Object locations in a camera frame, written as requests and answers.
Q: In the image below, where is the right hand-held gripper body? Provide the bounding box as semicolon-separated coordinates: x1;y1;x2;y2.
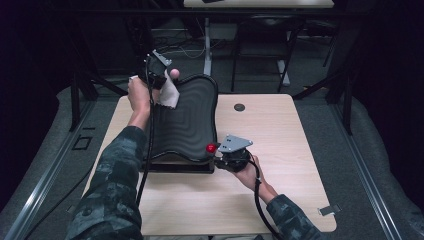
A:
214;134;254;173

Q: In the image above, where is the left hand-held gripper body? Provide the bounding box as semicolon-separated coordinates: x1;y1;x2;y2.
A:
139;49;173;90

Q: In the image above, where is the black wavy tray stand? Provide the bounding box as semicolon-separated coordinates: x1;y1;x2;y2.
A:
143;68;219;174

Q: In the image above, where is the person's right hand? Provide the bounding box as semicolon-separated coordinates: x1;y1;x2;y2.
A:
232;154;278;205

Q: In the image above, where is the white background table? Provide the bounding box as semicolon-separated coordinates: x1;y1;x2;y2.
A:
183;0;335;87

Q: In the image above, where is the black metal crossbar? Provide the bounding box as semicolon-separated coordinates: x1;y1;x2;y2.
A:
43;8;371;17

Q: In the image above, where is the black chair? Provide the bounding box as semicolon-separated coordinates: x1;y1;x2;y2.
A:
230;14;306;94

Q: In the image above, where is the tangle of floor cables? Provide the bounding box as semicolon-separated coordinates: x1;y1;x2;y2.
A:
156;31;209;69

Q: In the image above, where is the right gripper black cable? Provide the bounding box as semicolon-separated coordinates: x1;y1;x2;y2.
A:
248;156;283;240

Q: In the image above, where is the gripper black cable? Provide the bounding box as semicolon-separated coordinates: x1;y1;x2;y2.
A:
248;156;283;240
134;56;157;208

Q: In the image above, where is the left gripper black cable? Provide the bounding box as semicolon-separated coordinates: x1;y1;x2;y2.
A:
134;56;157;208

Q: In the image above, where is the black metal frame post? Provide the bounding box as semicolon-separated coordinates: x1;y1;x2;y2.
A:
68;71;131;133
293;66;354;136

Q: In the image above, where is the aluminium floor rail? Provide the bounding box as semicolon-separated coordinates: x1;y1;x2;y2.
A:
3;99;98;240
328;99;404;240

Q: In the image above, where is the thin black floor cable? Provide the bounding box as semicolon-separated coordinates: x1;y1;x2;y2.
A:
24;163;96;240

